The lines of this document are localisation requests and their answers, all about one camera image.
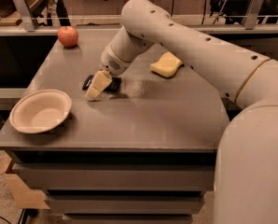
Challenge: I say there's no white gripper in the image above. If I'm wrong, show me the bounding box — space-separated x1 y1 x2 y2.
85 46 131 101

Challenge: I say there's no dark blue rxbar wrapper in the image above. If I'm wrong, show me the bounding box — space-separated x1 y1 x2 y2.
82 75 121 92

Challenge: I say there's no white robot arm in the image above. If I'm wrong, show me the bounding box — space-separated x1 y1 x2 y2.
86 0 278 224

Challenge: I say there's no red apple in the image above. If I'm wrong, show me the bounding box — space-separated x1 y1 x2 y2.
57 26 78 48

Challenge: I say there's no yellow sponge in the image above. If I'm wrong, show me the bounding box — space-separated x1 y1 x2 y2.
150 52 184 78

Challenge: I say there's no white paper bowl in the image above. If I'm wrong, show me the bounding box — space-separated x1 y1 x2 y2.
9 90 72 133

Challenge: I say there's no grey drawer cabinet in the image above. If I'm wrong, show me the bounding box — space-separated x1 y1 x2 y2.
0 29 229 224

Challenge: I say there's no cardboard piece on floor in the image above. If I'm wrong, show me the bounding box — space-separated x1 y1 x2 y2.
0 154 49 210

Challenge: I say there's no metal glass barrier rail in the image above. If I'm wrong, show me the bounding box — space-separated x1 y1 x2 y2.
0 0 278 35

